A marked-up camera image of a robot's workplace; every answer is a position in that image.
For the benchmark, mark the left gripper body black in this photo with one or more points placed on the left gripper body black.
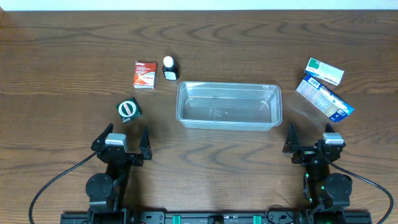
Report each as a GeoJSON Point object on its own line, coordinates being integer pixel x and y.
{"type": "Point", "coordinates": [135, 162]}

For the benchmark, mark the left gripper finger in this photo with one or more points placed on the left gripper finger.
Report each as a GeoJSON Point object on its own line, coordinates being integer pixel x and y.
{"type": "Point", "coordinates": [99, 144]}
{"type": "Point", "coordinates": [144, 146]}

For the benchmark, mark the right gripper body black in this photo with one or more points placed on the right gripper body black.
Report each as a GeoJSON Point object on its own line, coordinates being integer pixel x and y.
{"type": "Point", "coordinates": [310, 150]}

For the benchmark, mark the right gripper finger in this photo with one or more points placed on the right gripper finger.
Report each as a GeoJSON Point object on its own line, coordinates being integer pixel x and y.
{"type": "Point", "coordinates": [329, 128]}
{"type": "Point", "coordinates": [292, 142]}

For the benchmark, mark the blue Kool Fever box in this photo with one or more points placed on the blue Kool Fever box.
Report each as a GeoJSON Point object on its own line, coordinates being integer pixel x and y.
{"type": "Point", "coordinates": [330, 104]}

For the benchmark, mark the green Zam-Buk box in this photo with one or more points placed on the green Zam-Buk box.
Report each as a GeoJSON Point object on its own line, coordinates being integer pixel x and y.
{"type": "Point", "coordinates": [129, 110]}

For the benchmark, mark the white green medicine box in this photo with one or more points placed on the white green medicine box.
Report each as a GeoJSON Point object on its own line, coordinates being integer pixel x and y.
{"type": "Point", "coordinates": [324, 71]}

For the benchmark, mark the red white medicine box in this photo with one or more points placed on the red white medicine box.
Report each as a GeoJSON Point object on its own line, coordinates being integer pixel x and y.
{"type": "Point", "coordinates": [145, 75]}

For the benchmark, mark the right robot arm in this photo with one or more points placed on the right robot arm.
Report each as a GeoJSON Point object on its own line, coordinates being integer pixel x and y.
{"type": "Point", "coordinates": [328, 193]}

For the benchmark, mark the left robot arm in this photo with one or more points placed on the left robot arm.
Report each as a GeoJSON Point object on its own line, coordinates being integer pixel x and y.
{"type": "Point", "coordinates": [106, 190]}

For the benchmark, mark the clear plastic container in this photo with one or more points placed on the clear plastic container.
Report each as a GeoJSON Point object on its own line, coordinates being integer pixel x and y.
{"type": "Point", "coordinates": [229, 106]}

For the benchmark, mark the dark bottle white cap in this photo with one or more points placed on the dark bottle white cap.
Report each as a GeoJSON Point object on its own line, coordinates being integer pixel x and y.
{"type": "Point", "coordinates": [170, 69]}

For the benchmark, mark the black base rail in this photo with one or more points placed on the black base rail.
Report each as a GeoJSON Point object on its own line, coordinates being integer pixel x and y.
{"type": "Point", "coordinates": [272, 216]}

